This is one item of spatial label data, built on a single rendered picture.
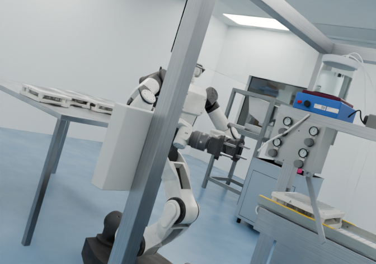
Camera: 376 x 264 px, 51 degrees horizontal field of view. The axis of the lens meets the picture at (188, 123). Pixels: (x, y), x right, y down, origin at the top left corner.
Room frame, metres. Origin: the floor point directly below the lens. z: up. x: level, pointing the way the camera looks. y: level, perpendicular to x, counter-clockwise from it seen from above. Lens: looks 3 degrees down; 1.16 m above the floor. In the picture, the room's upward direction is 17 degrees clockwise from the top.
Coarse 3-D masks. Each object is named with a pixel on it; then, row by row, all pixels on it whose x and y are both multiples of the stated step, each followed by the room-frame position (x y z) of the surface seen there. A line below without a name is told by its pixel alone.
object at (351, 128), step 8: (280, 112) 1.69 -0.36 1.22; (288, 112) 1.67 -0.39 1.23; (296, 112) 1.65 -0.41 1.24; (304, 112) 1.62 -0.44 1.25; (312, 112) 1.61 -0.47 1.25; (304, 120) 1.62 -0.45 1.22; (312, 120) 1.60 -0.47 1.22; (320, 120) 1.58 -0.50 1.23; (328, 120) 1.56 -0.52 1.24; (336, 120) 1.54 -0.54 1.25; (336, 128) 1.53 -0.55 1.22; (344, 128) 1.51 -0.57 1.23; (352, 128) 1.49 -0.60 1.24; (360, 128) 1.48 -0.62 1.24; (368, 128) 1.46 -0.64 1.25; (360, 136) 1.47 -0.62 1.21; (368, 136) 1.45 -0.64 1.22
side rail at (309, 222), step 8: (264, 200) 1.69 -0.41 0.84; (272, 208) 1.66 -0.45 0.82; (280, 208) 1.64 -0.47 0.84; (288, 216) 1.61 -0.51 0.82; (296, 216) 1.59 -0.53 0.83; (304, 216) 1.57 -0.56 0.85; (304, 224) 1.56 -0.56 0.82; (312, 224) 1.54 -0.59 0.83; (328, 232) 1.50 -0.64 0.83; (336, 232) 1.48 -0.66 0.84; (344, 240) 1.46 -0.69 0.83; (352, 240) 1.44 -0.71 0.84; (360, 248) 1.42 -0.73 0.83; (368, 248) 1.41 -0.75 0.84
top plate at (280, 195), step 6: (276, 192) 1.70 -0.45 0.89; (282, 192) 1.74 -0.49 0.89; (294, 192) 1.86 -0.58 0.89; (282, 198) 1.66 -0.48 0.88; (288, 198) 1.65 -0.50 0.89; (294, 204) 1.63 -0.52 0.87; (300, 204) 1.61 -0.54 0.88; (306, 210) 1.59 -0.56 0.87; (312, 210) 1.58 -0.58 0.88; (324, 210) 1.62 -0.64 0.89; (330, 210) 1.67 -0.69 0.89; (336, 210) 1.72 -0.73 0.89; (324, 216) 1.54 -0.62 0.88; (330, 216) 1.59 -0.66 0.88; (336, 216) 1.65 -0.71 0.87; (342, 216) 1.71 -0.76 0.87
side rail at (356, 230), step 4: (344, 224) 1.73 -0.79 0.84; (348, 224) 1.72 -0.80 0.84; (344, 228) 1.72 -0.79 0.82; (348, 228) 1.71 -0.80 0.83; (352, 228) 1.70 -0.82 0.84; (356, 228) 1.69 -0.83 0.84; (360, 228) 1.68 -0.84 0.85; (352, 232) 1.70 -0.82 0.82; (356, 232) 1.69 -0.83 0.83; (360, 232) 1.68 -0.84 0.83; (364, 232) 1.67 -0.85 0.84; (368, 232) 1.66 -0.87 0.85; (364, 236) 1.67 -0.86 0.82; (368, 236) 1.66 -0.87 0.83; (372, 236) 1.65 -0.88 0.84; (372, 240) 1.65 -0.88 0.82
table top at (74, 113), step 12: (0, 84) 2.88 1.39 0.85; (12, 84) 3.14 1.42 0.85; (24, 96) 2.64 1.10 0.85; (48, 108) 2.43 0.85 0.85; (60, 108) 2.60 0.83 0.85; (72, 108) 2.81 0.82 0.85; (84, 108) 3.07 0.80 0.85; (72, 120) 2.40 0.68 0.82; (84, 120) 2.47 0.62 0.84; (96, 120) 2.54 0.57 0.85; (108, 120) 2.74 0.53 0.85
